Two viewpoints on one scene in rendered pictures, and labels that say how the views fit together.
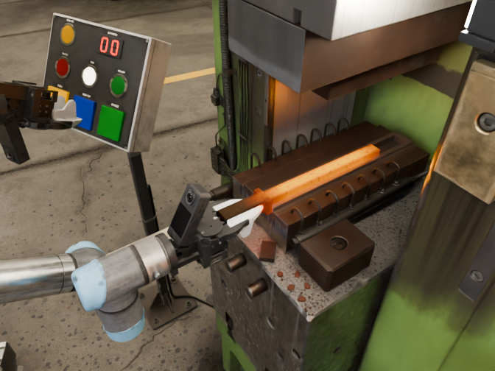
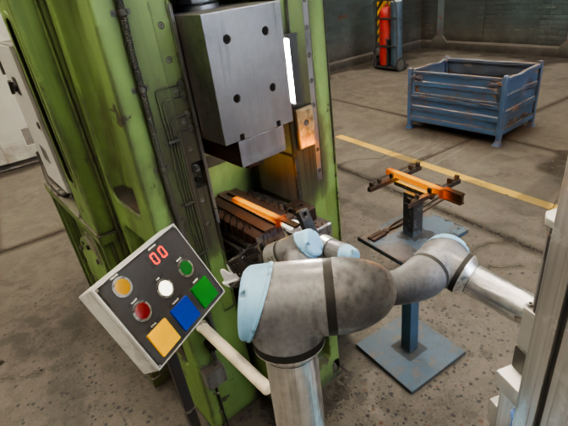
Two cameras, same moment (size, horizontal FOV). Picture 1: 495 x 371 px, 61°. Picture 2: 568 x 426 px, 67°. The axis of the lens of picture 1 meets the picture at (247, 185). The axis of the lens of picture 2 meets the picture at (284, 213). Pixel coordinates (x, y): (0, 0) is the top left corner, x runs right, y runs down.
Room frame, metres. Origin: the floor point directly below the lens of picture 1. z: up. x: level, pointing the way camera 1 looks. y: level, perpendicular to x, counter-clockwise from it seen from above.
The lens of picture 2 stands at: (0.67, 1.43, 1.83)
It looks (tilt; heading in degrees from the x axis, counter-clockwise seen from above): 29 degrees down; 267
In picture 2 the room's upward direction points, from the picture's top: 8 degrees counter-clockwise
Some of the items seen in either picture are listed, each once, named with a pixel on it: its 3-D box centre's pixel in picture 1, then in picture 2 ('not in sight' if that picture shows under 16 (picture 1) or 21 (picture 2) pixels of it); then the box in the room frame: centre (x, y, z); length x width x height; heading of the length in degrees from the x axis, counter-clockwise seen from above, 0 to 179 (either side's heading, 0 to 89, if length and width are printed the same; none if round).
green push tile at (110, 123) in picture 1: (112, 123); (204, 292); (0.90, 0.34, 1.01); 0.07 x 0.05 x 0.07; 59
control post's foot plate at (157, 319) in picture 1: (164, 295); not in sight; (1.06, 0.36, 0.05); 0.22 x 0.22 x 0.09; 34
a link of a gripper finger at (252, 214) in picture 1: (246, 224); not in sight; (0.57, 0.00, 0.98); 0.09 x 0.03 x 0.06; 121
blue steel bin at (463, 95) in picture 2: not in sight; (469, 96); (-1.85, -3.29, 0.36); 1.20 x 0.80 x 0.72; 122
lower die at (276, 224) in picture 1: (331, 174); (245, 215); (0.76, -0.20, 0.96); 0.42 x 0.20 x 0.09; 124
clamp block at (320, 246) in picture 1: (336, 254); (300, 212); (0.53, -0.17, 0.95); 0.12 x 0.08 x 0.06; 124
